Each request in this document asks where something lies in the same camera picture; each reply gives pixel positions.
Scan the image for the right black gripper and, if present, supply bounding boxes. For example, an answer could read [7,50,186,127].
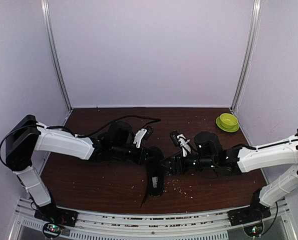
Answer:
[158,151,216,177]

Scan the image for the right aluminium frame post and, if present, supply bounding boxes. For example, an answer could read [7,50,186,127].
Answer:
[230,0,262,114]

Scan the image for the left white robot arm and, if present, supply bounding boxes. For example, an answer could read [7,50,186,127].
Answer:
[0,114,153,222]

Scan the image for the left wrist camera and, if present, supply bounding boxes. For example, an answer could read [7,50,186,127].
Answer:
[133,125,154,149]

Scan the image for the front aluminium rail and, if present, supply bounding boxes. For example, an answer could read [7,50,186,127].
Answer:
[7,198,298,240]

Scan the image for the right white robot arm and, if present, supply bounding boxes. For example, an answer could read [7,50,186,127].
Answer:
[160,129,298,221]

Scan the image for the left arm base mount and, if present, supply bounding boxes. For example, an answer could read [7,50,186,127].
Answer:
[34,208,78,239]

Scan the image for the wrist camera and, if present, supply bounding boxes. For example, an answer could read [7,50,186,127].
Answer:
[133,125,154,149]
[170,130,192,157]

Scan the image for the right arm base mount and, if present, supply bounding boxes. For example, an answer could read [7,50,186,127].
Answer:
[227,207,271,238]

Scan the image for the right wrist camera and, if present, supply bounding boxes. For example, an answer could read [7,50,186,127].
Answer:
[170,130,192,157]

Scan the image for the black sneaker shoe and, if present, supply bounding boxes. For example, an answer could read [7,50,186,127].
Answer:
[145,146,165,197]

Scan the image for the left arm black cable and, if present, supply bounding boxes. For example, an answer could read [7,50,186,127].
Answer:
[0,114,161,168]

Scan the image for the green bowl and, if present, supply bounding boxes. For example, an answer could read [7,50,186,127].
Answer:
[216,113,239,133]

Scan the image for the left aluminium frame post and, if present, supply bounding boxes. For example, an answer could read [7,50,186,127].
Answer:
[41,0,73,112]

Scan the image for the aluminium frame post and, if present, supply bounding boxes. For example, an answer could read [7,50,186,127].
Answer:
[230,0,262,114]
[41,0,73,112]

